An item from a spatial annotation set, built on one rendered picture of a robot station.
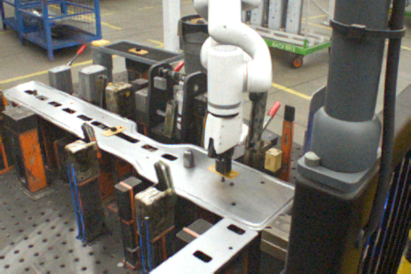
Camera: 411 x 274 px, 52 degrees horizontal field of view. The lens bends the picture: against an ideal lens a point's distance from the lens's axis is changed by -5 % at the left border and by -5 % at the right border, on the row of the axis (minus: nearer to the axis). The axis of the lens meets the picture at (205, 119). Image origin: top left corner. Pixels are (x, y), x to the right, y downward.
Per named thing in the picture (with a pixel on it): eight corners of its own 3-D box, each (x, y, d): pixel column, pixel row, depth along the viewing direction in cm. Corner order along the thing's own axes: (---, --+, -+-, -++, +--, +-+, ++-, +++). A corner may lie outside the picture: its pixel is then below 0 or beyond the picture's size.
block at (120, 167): (107, 207, 158) (97, 137, 146) (133, 192, 167) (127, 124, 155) (115, 213, 155) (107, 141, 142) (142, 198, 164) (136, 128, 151)
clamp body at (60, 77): (54, 141, 205) (42, 69, 190) (73, 133, 213) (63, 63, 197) (65, 147, 199) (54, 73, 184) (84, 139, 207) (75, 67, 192)
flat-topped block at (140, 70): (132, 151, 196) (124, 54, 178) (144, 145, 202) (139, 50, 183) (147, 158, 191) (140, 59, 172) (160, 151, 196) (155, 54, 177)
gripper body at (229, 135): (225, 97, 116) (224, 136, 121) (199, 109, 109) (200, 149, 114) (248, 104, 112) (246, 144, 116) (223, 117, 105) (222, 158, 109)
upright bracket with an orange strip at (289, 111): (270, 249, 137) (284, 104, 116) (273, 247, 138) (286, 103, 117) (278, 253, 136) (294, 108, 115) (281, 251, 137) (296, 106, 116)
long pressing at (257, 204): (-8, 96, 181) (-9, 92, 180) (36, 81, 197) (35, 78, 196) (259, 236, 100) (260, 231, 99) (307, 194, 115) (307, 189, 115)
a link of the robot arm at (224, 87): (244, 93, 113) (208, 92, 113) (246, 43, 108) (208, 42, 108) (246, 105, 106) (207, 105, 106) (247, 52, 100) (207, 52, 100)
